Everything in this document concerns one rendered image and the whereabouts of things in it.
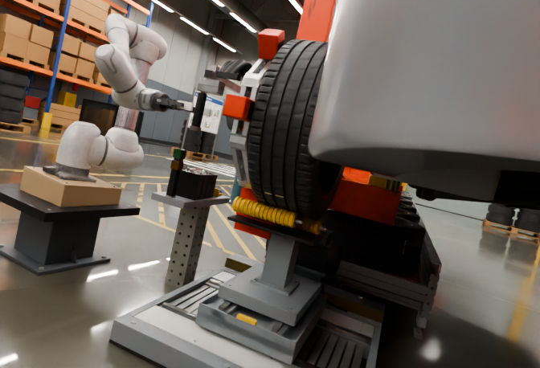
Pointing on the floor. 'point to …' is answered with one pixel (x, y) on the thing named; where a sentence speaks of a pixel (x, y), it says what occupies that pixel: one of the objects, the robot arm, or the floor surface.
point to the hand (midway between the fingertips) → (199, 109)
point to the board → (211, 124)
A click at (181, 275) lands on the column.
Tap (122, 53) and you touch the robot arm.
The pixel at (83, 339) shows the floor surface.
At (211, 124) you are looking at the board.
